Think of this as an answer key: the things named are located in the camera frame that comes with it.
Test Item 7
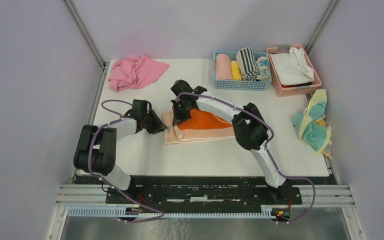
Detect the rolled striped towel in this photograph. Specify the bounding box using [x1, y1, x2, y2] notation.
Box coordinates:
[235, 47, 260, 82]

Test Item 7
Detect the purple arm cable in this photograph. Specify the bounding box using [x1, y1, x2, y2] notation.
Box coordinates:
[175, 92, 316, 225]
[87, 99, 165, 224]

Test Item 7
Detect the blue plastic basket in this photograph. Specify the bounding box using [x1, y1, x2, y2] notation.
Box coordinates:
[212, 50, 272, 91]

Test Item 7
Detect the light blue yellow towel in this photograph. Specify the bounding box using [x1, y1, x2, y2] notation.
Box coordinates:
[293, 89, 332, 158]

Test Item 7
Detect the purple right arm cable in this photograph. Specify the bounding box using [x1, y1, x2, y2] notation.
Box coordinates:
[175, 92, 316, 225]

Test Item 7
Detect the aluminium frame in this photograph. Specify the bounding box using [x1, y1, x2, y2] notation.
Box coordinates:
[44, 0, 368, 240]

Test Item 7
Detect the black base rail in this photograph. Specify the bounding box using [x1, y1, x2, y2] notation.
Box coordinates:
[74, 175, 340, 215]

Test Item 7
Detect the white cable duct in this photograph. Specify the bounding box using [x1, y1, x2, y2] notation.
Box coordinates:
[66, 206, 276, 220]

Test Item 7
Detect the white folded cloth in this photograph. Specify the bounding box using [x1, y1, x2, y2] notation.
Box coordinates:
[270, 47, 315, 86]

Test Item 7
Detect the crumpled pink towel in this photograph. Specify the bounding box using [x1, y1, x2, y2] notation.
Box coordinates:
[108, 54, 170, 92]

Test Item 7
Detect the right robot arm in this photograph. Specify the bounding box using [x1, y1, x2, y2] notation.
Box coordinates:
[170, 79, 292, 202]

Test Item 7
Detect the teal rabbit pattern towel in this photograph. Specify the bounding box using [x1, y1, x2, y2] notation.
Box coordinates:
[255, 56, 271, 82]

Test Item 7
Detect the pink plastic basket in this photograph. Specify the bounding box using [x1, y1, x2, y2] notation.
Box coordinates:
[266, 44, 322, 97]

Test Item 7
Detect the rolled yellow towel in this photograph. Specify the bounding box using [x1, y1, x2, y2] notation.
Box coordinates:
[230, 60, 242, 81]

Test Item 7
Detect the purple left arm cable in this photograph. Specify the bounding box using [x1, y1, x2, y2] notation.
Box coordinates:
[87, 99, 165, 224]

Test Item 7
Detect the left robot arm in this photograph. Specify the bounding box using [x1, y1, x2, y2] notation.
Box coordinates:
[73, 99, 168, 191]

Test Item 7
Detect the rolled peach towel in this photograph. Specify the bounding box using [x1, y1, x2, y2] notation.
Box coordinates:
[215, 53, 233, 80]

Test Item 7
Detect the orange white towel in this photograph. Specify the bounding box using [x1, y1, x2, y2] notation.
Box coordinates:
[162, 109, 235, 144]

